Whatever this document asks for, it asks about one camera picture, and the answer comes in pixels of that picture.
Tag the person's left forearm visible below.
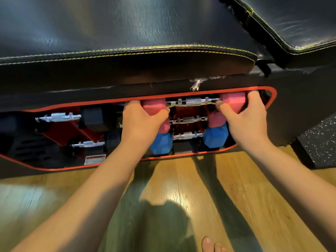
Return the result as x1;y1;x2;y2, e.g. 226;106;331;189
11;143;148;252

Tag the person's right hand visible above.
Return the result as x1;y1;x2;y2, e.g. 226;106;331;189
215;90;271;153

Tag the person's right forearm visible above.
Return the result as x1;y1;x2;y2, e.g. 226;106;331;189
238;140;336;252

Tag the red dumbbell rack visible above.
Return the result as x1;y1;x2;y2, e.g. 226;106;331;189
39;106;211;147

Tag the black speckled rubber mat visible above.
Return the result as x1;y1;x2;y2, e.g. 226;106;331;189
291;113;336;170

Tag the black bench seat pad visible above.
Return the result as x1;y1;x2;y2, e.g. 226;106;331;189
0;0;259;88

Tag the white red warning label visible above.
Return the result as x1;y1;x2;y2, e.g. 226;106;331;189
84;154;106;166

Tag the blue dumbbell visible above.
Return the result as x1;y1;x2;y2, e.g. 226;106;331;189
149;124;229;155

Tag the person's foot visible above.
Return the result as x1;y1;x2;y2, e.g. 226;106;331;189
201;236;227;252

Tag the large black dumbbell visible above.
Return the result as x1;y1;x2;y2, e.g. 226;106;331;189
0;106;105;133

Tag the pink dumbbell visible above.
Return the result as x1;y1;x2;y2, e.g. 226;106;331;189
157;110;228;135
140;91;249;116

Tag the small black dumbbell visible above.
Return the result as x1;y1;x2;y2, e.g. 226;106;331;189
63;131;123;156

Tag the person's left hand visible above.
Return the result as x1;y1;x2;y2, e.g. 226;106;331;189
121;100;170;153

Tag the black bench back pad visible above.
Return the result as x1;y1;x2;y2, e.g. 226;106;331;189
218;0;336;69

